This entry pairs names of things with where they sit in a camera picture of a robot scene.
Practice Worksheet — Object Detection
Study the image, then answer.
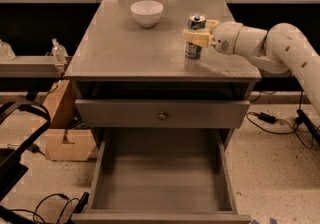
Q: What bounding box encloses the grey wooden drawer cabinet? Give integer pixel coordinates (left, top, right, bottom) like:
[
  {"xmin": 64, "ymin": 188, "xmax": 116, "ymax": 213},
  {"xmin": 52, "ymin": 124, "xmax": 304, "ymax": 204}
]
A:
[{"xmin": 66, "ymin": 0, "xmax": 261, "ymax": 142}]

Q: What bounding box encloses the black chair frame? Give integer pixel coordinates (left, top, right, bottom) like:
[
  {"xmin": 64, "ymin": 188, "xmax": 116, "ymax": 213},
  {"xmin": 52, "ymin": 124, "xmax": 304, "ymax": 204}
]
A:
[{"xmin": 0, "ymin": 100, "xmax": 52, "ymax": 202}]

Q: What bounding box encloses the open grey lower drawer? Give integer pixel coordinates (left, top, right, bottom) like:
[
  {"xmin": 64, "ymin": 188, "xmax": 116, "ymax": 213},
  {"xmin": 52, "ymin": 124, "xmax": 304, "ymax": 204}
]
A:
[{"xmin": 72, "ymin": 128, "xmax": 251, "ymax": 224}]

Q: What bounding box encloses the clear bottle far left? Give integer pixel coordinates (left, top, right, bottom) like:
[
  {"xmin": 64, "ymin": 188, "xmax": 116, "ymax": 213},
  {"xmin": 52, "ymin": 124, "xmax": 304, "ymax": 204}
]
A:
[{"xmin": 0, "ymin": 39, "xmax": 16, "ymax": 60}]

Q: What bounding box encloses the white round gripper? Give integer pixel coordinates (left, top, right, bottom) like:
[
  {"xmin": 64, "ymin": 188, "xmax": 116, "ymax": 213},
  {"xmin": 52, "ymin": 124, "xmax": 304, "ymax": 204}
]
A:
[{"xmin": 182, "ymin": 19, "xmax": 244, "ymax": 55}]

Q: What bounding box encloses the brown cardboard box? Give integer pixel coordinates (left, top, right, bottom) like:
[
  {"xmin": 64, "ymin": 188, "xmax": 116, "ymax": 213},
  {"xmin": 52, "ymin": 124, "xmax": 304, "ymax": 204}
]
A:
[{"xmin": 43, "ymin": 80, "xmax": 96, "ymax": 161}]

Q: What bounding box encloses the black floor cables left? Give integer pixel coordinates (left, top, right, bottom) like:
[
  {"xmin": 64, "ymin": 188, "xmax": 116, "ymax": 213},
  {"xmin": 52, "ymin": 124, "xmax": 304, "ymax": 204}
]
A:
[{"xmin": 0, "ymin": 192, "xmax": 90, "ymax": 224}]

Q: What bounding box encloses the black power adapter with cable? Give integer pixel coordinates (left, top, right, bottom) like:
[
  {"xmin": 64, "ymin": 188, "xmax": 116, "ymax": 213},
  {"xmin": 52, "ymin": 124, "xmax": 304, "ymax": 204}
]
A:
[{"xmin": 246, "ymin": 111, "xmax": 313, "ymax": 149}]

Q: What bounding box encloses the blue silver redbull can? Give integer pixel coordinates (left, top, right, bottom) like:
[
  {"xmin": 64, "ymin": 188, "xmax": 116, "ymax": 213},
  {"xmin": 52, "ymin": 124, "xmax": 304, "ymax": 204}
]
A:
[{"xmin": 185, "ymin": 12, "xmax": 206, "ymax": 58}]

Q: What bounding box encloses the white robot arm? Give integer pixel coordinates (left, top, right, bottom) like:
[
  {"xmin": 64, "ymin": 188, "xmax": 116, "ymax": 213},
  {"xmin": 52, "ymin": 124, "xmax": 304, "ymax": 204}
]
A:
[{"xmin": 182, "ymin": 20, "xmax": 320, "ymax": 115}]

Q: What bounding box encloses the white ceramic bowl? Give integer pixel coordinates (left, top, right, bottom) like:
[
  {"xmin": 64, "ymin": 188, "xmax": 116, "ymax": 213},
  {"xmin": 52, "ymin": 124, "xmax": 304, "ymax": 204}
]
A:
[{"xmin": 130, "ymin": 0, "xmax": 164, "ymax": 28}]

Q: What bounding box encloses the clear pump bottle left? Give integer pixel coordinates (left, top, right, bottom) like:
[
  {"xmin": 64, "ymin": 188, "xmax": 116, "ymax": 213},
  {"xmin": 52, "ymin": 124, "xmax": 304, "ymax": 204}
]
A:
[{"xmin": 52, "ymin": 38, "xmax": 68, "ymax": 64}]

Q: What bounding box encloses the grey upper drawer with knob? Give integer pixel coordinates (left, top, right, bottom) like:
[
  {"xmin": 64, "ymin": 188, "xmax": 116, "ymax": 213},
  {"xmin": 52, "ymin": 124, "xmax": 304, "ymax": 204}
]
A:
[{"xmin": 75, "ymin": 99, "xmax": 249, "ymax": 128}]

